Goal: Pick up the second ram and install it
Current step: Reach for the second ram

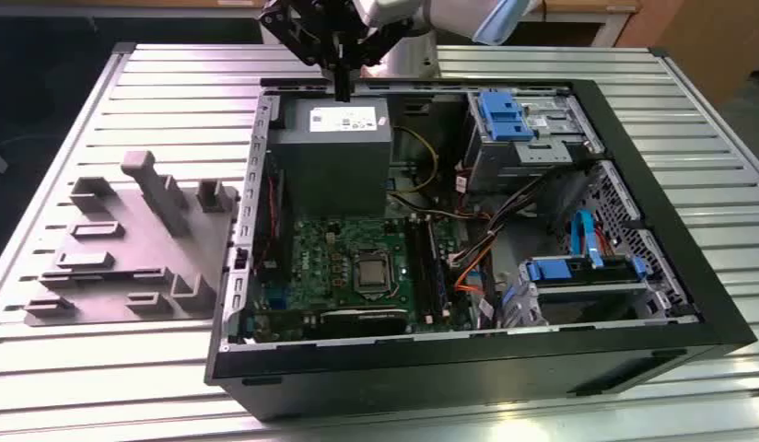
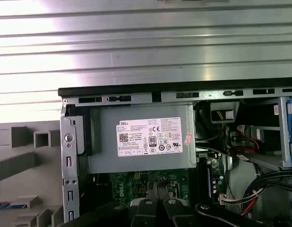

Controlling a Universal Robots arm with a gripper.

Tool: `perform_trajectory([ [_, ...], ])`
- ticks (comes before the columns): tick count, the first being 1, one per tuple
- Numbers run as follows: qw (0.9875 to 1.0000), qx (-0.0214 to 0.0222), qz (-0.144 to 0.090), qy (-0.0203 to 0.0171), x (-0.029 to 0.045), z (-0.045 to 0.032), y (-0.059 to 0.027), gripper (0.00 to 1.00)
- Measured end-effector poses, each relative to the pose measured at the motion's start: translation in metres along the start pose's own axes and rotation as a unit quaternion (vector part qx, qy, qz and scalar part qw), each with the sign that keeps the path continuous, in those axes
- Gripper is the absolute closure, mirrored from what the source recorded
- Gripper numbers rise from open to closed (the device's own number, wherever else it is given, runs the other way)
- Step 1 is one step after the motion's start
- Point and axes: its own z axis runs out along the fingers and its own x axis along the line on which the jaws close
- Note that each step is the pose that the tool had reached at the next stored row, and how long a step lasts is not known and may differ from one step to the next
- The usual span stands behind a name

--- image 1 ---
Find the red wire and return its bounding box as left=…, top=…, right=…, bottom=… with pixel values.
left=258, top=177, right=281, bottom=263

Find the grey parts rack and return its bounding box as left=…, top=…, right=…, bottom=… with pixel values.
left=22, top=149, right=242, bottom=328

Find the silver CPU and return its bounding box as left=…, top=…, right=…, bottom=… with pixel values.
left=357, top=260, right=391, bottom=291

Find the black CPU socket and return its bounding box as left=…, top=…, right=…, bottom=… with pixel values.
left=352, top=248, right=397, bottom=303

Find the blue flat wire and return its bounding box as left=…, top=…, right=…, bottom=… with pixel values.
left=572, top=209, right=605, bottom=271

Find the metal disk bay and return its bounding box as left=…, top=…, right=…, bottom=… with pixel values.
left=517, top=255, right=688, bottom=323

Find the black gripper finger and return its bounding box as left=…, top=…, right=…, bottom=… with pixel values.
left=342, top=21, right=407, bottom=103
left=257, top=0, right=345, bottom=102

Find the white framed desk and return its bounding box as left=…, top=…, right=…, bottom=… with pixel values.
left=513, top=0, right=640, bottom=47

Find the yellow wire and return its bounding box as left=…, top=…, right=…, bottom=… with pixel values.
left=391, top=126, right=440, bottom=194

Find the black PC case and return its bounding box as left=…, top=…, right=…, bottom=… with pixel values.
left=204, top=76, right=759, bottom=423

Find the green motherboard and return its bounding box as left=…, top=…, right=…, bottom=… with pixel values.
left=249, top=165, right=501, bottom=344

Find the grey power supply unit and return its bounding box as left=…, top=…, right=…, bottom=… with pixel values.
left=266, top=96, right=396, bottom=217

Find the black wire bundle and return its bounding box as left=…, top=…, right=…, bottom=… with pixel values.
left=388, top=169, right=559, bottom=268

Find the orange wire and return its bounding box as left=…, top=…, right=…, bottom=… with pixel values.
left=453, top=237, right=497, bottom=294

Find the brown wooden cabinet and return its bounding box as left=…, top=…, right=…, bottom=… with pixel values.
left=617, top=0, right=759, bottom=108

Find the black graphics card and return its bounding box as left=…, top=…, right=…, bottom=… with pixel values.
left=304, top=308, right=411, bottom=340

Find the metal drive cage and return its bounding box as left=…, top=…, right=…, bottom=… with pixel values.
left=464, top=89, right=605, bottom=194

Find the blue disk carrier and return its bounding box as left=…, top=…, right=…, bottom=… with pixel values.
left=476, top=91, right=535, bottom=142
left=525, top=257, right=648, bottom=282

